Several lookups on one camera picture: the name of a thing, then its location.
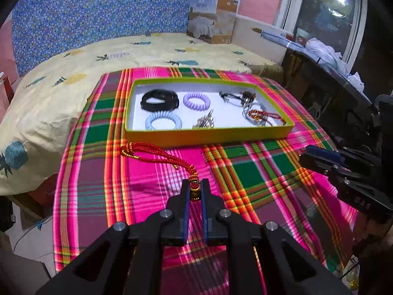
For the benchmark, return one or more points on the grey covered side table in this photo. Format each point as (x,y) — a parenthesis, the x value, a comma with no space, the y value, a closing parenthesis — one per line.
(300,49)

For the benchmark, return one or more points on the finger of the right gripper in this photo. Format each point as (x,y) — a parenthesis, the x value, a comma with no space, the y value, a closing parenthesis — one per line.
(321,153)
(312,163)

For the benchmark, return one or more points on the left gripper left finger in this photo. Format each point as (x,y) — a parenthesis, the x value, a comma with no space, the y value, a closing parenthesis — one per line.
(176,231)

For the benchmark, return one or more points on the white plastic bag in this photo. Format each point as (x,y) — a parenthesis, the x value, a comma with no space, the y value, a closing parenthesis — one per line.
(334,59)

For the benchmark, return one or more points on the black fitness band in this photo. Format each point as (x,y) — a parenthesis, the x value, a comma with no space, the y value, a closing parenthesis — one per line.
(159,100)

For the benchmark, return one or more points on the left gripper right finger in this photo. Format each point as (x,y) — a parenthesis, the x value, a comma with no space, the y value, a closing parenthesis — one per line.
(215,231)

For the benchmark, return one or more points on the green white jewelry tray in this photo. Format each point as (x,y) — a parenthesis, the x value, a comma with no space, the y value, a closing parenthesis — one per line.
(210,111)

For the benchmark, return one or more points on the yellow pineapple bed sheet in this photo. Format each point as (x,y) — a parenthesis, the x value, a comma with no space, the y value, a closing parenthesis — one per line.
(50,98)

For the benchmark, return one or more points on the cardboard bedding set box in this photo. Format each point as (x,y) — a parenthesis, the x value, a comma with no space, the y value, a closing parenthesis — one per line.
(212,21)

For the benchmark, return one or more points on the blue floral headboard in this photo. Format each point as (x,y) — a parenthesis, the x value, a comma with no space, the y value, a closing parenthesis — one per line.
(44,28)

